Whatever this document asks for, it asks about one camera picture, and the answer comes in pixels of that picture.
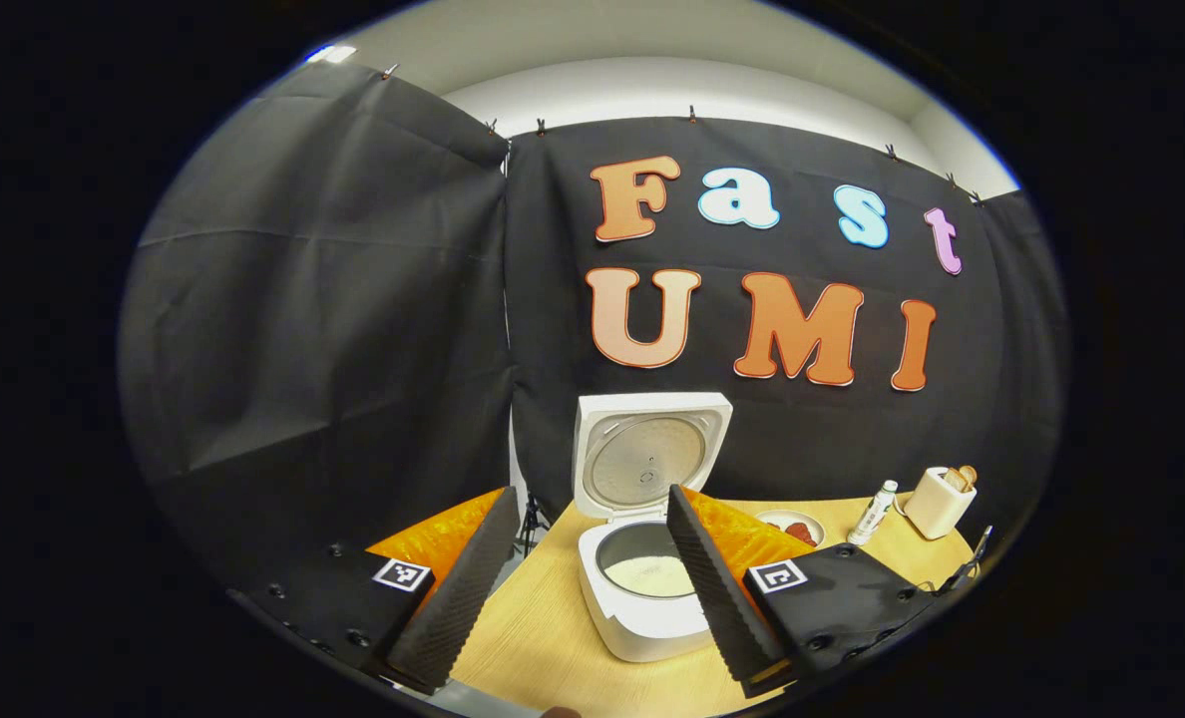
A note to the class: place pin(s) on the toasted bread slice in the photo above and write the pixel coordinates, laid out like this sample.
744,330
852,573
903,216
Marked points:
969,476
952,481

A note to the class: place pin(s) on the white drink bottle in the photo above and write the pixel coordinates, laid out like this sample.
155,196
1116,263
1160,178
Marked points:
872,514

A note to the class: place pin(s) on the black tripod stand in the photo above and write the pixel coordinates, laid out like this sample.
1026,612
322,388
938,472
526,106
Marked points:
531,519

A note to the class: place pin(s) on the white round plate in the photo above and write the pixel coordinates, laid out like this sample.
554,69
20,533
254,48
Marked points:
774,516

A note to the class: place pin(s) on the black backdrop cloth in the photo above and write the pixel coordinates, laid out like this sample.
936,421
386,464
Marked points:
353,299

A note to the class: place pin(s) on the white toaster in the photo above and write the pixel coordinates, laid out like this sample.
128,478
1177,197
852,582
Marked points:
932,516

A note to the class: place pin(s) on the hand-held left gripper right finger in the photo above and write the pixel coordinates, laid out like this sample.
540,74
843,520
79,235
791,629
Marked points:
717,598

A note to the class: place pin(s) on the white rice cooker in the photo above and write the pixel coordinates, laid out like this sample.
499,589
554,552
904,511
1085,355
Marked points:
642,638

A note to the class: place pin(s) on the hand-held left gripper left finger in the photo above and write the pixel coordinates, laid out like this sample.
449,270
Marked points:
463,598

